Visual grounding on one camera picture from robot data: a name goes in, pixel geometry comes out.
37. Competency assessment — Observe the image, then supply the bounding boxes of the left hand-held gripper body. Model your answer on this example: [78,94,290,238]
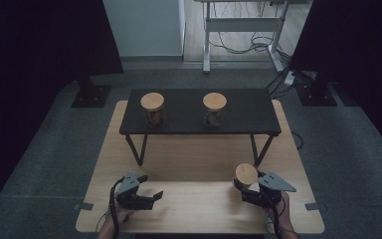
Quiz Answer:
[114,170,155,211]

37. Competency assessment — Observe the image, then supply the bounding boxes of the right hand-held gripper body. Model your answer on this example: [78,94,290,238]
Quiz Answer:
[241,170,297,209]

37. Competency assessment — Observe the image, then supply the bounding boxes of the grain-filled glass jar wooden lid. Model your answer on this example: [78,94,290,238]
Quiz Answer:
[234,162,260,191]

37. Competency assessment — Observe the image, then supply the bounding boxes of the brown-filled glass jar wooden lid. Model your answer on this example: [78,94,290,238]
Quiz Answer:
[139,92,165,127]

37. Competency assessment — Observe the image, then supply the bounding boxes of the black metal shelf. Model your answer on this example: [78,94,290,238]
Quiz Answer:
[118,88,283,167]

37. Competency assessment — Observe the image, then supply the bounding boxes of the leaf-filled glass jar wooden lid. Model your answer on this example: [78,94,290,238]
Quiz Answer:
[202,92,228,128]

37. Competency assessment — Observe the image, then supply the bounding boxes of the person's right hand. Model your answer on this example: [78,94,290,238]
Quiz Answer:
[267,191,291,230]

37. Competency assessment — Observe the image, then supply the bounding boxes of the person's left hand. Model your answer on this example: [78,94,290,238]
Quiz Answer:
[107,206,137,230]

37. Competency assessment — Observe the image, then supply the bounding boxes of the black stand base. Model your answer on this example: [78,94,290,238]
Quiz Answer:
[294,73,338,108]
[71,76,113,109]

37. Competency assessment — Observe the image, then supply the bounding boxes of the white power strip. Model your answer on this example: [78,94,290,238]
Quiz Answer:
[284,71,296,88]

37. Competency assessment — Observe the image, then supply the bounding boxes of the white cabinet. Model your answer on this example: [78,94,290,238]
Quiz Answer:
[102,0,186,58]

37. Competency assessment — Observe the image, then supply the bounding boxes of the dark curtain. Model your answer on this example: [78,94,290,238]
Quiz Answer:
[0,0,124,220]
[291,0,382,153]

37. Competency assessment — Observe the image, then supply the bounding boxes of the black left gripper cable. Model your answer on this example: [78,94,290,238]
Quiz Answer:
[108,177,127,239]

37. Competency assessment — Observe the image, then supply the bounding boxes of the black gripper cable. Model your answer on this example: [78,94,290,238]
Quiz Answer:
[262,192,284,239]
[108,177,127,239]

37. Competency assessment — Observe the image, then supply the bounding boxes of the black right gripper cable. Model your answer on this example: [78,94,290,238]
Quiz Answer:
[262,192,284,239]

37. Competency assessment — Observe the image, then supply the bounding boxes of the black cable loop beside table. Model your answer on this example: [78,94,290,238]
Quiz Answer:
[291,130,304,150]

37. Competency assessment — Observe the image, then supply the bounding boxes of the black cables at power strip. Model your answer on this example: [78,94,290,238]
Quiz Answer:
[267,66,316,100]

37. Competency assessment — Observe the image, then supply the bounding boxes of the black floor cables under desk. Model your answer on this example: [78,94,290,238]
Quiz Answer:
[208,31,292,61]

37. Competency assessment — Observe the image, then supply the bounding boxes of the white desk frame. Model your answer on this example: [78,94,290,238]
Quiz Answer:
[195,0,292,74]

